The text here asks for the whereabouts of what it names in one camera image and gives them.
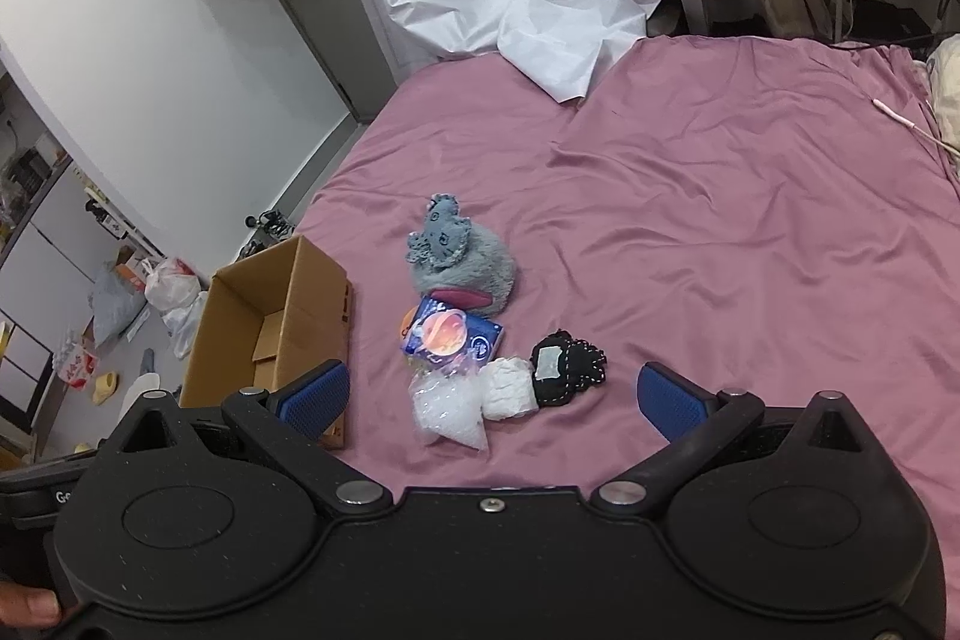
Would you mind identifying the blue tissue pack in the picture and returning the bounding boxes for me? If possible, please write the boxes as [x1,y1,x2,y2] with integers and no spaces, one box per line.
[400,298,503,370]

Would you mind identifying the white cloth bundle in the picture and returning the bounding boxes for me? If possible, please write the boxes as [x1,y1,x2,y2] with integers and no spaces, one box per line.
[478,357,539,420]

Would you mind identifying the grey fluffy plush toy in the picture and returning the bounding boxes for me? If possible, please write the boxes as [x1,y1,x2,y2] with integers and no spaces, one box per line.
[409,223,517,319]

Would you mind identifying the yellow slipper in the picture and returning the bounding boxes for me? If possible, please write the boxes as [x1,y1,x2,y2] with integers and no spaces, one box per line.
[91,372,119,406]

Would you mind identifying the grey plastic bag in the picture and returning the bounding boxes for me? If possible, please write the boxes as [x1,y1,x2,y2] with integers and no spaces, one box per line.
[89,263,146,349]

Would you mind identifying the brown cardboard box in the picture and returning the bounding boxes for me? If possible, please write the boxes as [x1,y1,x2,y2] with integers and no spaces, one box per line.
[181,236,353,408]

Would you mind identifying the clear bag white beads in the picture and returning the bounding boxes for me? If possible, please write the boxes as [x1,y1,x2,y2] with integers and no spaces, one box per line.
[409,370,488,452]

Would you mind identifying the white plastic bag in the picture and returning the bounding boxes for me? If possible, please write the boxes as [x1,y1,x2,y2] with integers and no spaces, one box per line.
[145,259,202,314]

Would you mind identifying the person's left hand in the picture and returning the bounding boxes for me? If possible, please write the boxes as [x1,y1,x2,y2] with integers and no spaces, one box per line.
[0,581,62,629]

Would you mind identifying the black stitched plush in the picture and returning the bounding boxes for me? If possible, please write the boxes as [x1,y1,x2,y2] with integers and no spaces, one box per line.
[530,330,607,408]

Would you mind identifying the pink bed sheet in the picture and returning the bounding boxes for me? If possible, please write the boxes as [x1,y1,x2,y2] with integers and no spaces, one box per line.
[299,37,958,638]

